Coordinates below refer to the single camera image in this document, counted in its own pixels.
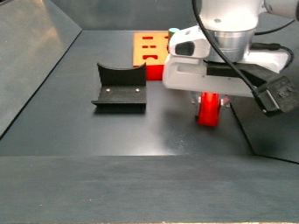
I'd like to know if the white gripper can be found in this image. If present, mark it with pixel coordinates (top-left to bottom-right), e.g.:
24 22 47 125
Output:
163 26 291 106

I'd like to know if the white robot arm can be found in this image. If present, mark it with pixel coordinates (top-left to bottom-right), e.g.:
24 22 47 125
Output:
163 0 299 114

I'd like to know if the black cradle fixture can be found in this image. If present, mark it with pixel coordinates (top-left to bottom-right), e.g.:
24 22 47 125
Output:
92 64 147 106

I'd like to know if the red shape sorter block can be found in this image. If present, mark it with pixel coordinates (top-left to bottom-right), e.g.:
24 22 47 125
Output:
133 31 168 81

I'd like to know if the green cylinder peg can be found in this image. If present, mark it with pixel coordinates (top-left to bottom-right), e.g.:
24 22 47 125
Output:
168 27 180 33

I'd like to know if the black camera box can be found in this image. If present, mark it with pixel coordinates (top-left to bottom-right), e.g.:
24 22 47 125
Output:
252 75 299 117

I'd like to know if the black cable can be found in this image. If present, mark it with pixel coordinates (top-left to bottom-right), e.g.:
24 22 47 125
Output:
191 0 296 97

